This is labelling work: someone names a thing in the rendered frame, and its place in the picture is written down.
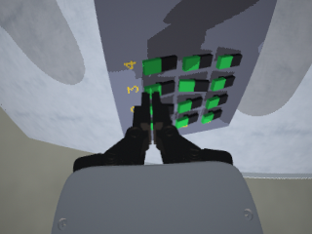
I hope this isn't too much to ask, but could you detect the grey switch panel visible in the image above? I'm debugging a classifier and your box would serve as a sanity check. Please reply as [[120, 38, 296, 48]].
[[94, 0, 277, 140]]

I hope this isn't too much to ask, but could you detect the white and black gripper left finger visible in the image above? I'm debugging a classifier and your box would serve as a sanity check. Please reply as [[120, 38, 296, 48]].
[[73, 92, 152, 173]]

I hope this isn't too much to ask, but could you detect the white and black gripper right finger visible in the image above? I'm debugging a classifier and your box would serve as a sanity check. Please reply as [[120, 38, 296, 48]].
[[151, 92, 233, 165]]

